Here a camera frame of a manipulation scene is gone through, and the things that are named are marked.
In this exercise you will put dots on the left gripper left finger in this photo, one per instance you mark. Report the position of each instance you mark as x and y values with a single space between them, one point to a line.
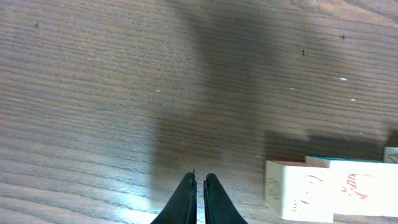
182 205

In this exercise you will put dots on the wooden block red picture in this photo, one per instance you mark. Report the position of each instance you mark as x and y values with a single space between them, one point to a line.
297 191

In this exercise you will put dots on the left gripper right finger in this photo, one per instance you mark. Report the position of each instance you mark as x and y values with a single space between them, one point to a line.
219 209

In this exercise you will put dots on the wooden block blue side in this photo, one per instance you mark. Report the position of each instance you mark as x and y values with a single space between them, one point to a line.
360 187

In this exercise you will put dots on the plain cream wooden block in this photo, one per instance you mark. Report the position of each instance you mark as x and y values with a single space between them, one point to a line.
391 155

